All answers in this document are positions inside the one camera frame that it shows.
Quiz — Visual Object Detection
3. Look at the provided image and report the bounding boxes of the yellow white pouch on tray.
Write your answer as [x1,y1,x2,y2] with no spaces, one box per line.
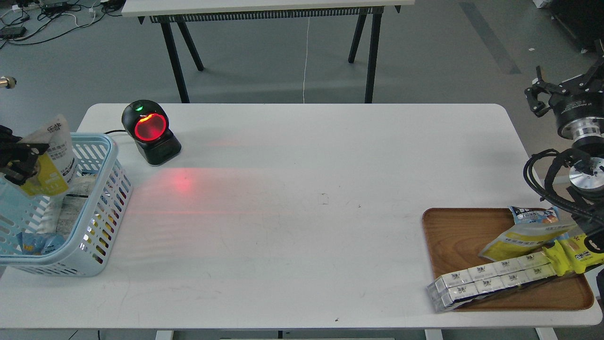
[478,221,578,261]

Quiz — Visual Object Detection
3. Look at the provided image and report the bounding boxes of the blue snack bag in basket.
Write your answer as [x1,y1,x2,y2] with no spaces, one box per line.
[17,232,65,255]

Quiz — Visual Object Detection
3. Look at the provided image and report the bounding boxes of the yellow snack packet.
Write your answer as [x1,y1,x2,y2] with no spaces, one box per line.
[542,233,604,276]

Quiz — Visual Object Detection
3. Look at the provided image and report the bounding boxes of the light blue plastic basket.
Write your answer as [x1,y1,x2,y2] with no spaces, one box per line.
[0,133,132,276]

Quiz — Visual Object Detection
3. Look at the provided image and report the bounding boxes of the brown wooden tray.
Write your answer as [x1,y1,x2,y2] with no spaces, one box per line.
[421,206,603,313]

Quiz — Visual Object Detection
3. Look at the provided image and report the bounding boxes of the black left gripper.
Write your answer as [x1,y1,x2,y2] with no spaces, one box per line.
[0,125,50,186]

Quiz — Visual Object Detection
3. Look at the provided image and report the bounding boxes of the yellow white snack pouch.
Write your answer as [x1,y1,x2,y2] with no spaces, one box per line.
[19,114,76,196]

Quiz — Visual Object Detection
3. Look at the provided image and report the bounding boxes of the white hanging cable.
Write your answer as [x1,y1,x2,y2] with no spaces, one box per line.
[302,17,310,104]

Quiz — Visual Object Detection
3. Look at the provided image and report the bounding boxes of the floor cables and adapters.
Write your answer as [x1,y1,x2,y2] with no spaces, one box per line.
[0,0,126,48]

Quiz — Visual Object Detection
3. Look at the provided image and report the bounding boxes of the black barcode scanner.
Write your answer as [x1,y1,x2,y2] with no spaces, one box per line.
[121,100,182,166]

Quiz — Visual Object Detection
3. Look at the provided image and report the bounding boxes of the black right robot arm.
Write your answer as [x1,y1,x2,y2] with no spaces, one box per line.
[523,39,604,254]

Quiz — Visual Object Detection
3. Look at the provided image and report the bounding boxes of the background table with black legs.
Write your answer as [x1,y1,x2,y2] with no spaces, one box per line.
[121,0,414,103]

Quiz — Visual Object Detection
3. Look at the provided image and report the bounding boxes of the white snack package in basket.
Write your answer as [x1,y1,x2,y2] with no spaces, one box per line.
[36,172,97,239]

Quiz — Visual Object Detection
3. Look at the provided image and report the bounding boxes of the white boxed snack multipack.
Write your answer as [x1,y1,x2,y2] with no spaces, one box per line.
[427,252,556,313]

